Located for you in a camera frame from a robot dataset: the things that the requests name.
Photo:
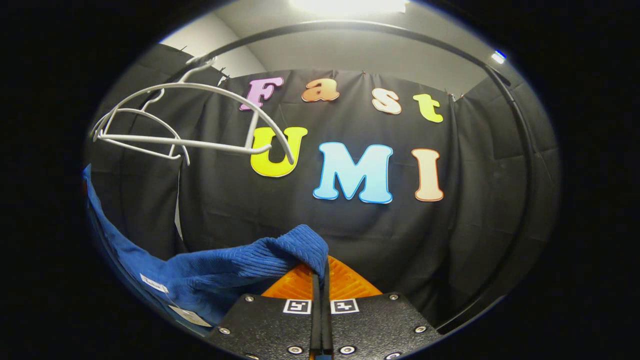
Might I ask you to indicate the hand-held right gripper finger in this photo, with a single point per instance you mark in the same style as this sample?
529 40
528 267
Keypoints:
315 320
327 320

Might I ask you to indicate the white plastic hanger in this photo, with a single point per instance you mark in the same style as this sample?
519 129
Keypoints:
200 144
165 126

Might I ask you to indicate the black clothes rack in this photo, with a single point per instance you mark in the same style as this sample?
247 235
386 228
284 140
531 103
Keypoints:
350 24

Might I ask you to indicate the black backdrop cloth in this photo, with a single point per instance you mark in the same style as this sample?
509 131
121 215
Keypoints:
350 235

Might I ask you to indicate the large ceiling light panel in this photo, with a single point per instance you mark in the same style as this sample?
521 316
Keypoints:
347 6

